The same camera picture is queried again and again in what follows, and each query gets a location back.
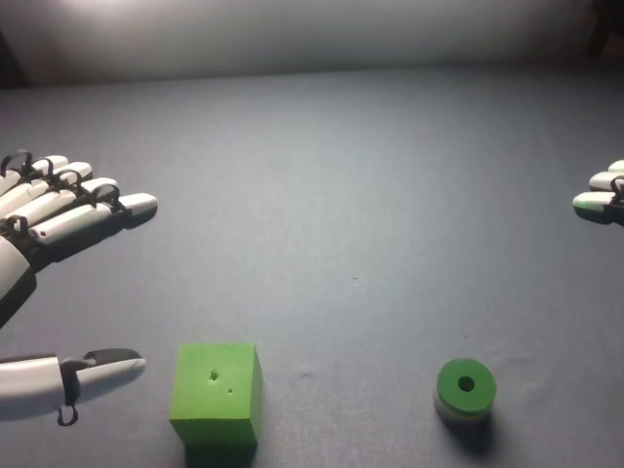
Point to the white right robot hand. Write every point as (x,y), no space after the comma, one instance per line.
(597,201)

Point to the grey table cloth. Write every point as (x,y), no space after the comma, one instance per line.
(317,219)

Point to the green foam cube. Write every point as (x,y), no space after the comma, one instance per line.
(212,385)

